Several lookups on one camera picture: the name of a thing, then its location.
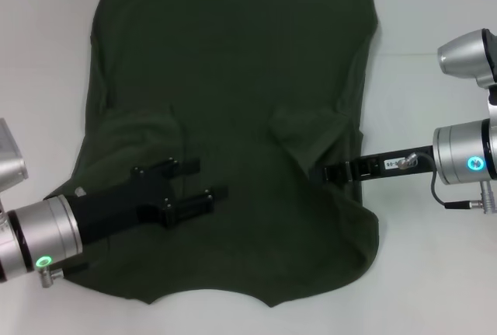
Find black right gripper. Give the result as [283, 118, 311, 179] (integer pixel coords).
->
[310, 144, 438, 187]

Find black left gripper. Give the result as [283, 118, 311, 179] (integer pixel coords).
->
[65, 159, 230, 246]

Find dark green shirt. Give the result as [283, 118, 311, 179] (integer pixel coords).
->
[43, 0, 385, 308]

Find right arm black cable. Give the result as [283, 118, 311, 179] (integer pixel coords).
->
[417, 152, 497, 215]

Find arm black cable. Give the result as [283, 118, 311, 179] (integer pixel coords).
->
[417, 152, 497, 215]
[40, 261, 89, 288]

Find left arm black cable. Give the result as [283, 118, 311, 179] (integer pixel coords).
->
[40, 261, 89, 288]

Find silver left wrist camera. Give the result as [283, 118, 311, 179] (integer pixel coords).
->
[0, 117, 30, 196]

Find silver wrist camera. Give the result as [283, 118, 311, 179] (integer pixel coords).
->
[0, 117, 30, 196]
[436, 27, 497, 122]

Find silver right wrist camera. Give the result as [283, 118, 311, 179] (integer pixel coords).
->
[436, 27, 497, 122]

